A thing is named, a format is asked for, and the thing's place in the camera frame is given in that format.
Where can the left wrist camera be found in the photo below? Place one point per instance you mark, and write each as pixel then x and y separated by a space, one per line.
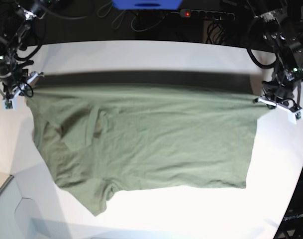
pixel 296 116

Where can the blue box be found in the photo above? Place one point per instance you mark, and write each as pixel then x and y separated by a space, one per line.
pixel 146 4

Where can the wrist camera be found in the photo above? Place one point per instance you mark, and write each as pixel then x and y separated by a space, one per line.
pixel 296 116
pixel 9 104

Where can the black power strip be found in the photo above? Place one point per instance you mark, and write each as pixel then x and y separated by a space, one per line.
pixel 207 15

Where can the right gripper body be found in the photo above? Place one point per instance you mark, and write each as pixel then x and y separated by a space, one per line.
pixel 11 89

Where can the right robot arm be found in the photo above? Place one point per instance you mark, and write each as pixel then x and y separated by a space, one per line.
pixel 19 43

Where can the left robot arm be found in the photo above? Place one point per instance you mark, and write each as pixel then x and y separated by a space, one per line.
pixel 283 91

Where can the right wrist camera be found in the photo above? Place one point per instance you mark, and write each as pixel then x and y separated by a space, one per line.
pixel 9 104

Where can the green t-shirt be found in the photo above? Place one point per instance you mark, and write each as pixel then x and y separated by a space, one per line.
pixel 98 140

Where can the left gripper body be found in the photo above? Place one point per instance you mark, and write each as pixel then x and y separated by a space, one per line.
pixel 288 104

